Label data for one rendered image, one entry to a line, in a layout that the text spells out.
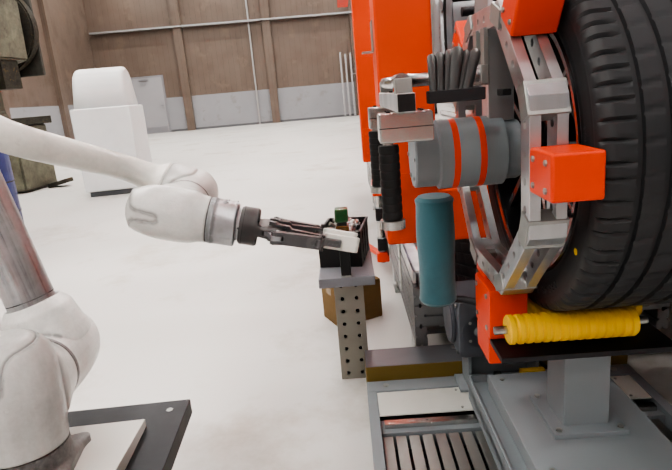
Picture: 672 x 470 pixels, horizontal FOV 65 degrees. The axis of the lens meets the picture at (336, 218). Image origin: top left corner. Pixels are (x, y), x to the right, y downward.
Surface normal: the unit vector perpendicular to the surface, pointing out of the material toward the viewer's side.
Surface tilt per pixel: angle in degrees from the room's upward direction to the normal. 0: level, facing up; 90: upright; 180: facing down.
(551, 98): 90
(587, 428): 0
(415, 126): 90
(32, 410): 86
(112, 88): 80
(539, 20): 125
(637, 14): 50
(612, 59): 62
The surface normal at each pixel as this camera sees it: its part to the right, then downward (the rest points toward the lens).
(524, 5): 0.04, 0.75
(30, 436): 0.67, 0.10
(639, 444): -0.08, -0.97
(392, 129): -0.01, 0.23
